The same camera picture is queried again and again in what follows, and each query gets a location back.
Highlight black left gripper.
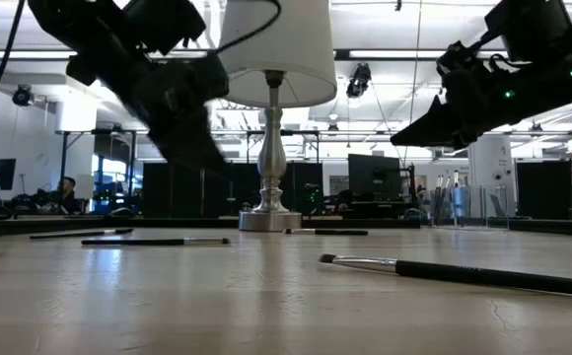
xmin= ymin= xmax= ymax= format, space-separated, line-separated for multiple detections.
xmin=117 ymin=51 xmax=232 ymax=172

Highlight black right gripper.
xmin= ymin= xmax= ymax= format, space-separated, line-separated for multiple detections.
xmin=392 ymin=41 xmax=519 ymax=151

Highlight white pillar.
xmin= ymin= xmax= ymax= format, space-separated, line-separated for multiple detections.
xmin=467 ymin=134 xmax=518 ymax=218

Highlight black partition panels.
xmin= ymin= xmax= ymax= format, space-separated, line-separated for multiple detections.
xmin=516 ymin=160 xmax=572 ymax=222
xmin=141 ymin=160 xmax=324 ymax=219

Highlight black computer monitor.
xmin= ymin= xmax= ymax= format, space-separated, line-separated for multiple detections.
xmin=347 ymin=153 xmax=403 ymax=202

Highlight clear acrylic organizer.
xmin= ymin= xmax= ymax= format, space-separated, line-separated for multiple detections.
xmin=430 ymin=182 xmax=511 ymax=230

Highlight white board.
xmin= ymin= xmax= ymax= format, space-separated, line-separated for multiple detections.
xmin=75 ymin=173 xmax=96 ymax=201

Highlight person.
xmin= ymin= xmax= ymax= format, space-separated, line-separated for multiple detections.
xmin=54 ymin=176 xmax=81 ymax=216

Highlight white shade silver table lamp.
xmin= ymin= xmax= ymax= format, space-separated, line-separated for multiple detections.
xmin=210 ymin=0 xmax=339 ymax=233

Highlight thin black pencil far left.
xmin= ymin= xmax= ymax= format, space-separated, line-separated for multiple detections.
xmin=29 ymin=228 xmax=134 ymax=241

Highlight black horizontal frame bar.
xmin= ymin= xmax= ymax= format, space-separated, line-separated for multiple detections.
xmin=54 ymin=128 xmax=572 ymax=138

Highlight overhead light bar black frame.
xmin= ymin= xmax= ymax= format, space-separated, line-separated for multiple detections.
xmin=0 ymin=47 xmax=572 ymax=62

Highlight black ceiling camera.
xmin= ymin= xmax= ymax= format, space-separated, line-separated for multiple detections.
xmin=11 ymin=84 xmax=35 ymax=107
xmin=346 ymin=62 xmax=374 ymax=99

